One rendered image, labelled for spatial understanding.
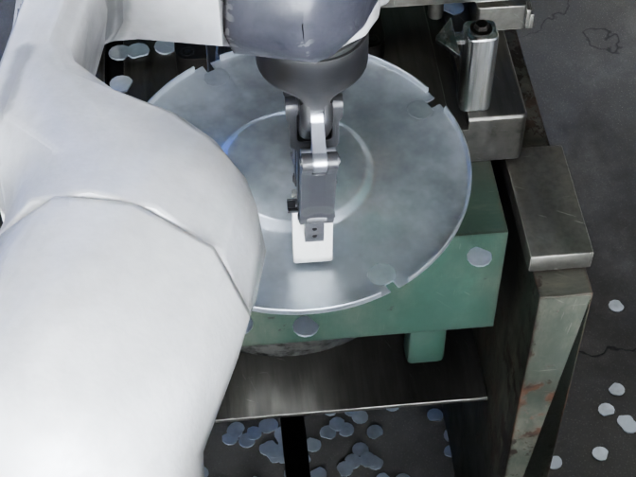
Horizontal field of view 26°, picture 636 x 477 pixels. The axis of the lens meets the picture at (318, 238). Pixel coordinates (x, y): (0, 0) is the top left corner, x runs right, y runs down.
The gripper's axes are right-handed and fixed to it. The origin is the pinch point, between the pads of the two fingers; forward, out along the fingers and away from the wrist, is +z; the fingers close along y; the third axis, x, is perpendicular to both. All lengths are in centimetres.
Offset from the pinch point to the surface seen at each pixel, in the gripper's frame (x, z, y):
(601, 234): 50, 81, -66
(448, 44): 14.2, 2.8, -23.0
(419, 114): 10.5, 3.1, -14.7
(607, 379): 45, 81, -39
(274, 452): -2, 81, -32
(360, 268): 3.6, 4.0, 1.2
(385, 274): 5.5, 4.1, 2.0
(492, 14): 20.6, 8.8, -33.8
